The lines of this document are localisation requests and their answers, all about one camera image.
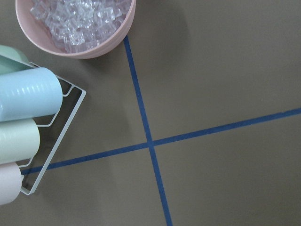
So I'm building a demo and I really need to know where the pink bowl with ice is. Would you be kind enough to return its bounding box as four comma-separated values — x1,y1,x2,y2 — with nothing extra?
15,0,136,59

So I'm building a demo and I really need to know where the blue cup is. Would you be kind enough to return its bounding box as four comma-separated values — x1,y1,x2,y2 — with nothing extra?
0,67,63,122

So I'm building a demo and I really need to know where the white cup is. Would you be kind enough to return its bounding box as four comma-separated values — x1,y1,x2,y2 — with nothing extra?
0,119,40,164

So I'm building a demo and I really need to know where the green cup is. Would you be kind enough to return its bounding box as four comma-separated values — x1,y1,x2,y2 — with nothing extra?
0,45,31,75

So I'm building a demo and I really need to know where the pink cup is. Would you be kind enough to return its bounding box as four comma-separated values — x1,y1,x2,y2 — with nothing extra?
0,162,23,205

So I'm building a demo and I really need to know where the white wire cup rack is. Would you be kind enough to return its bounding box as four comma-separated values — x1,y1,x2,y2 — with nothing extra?
18,75,87,195

